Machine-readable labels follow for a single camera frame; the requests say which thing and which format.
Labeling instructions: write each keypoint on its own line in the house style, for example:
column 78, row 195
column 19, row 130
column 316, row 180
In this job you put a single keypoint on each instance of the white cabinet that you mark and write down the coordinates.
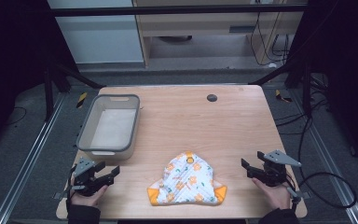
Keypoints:
column 99, row 40

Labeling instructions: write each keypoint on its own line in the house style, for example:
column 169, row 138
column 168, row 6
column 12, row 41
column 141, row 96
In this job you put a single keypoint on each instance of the black horizontal frame bar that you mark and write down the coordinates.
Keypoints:
column 167, row 11

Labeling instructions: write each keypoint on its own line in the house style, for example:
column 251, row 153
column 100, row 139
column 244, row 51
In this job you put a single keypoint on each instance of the person's left hand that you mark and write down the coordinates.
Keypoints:
column 88, row 199

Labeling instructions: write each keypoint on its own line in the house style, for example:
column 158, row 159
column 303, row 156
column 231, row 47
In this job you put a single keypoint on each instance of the person's right hand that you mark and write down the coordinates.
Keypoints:
column 276, row 196

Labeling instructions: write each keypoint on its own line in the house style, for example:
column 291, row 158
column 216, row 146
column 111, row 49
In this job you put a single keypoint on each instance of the yellow black striped tape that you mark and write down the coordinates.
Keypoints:
column 282, row 96
column 81, row 100

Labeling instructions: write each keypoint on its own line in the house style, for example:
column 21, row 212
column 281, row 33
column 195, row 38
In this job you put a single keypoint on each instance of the aluminium floor rail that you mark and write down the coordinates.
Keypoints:
column 329, row 161
column 28, row 161

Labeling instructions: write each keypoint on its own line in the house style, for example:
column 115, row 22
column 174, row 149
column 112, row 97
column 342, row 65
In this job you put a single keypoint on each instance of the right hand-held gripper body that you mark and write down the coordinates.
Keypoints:
column 275, row 174

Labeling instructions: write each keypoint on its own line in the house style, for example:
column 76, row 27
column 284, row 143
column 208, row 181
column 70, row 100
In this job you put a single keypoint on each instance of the black metal stand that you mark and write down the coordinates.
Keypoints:
column 306, row 90
column 48, row 93

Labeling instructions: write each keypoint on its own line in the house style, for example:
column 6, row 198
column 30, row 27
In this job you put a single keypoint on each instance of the white basin with grey rim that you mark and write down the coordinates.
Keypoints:
column 112, row 127

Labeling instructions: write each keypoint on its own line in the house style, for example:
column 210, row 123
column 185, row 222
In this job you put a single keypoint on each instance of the floral quilted cloth orange corners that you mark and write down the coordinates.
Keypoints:
column 188, row 183

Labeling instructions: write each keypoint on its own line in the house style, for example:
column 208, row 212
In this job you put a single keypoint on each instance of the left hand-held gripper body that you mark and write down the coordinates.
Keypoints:
column 84, row 177

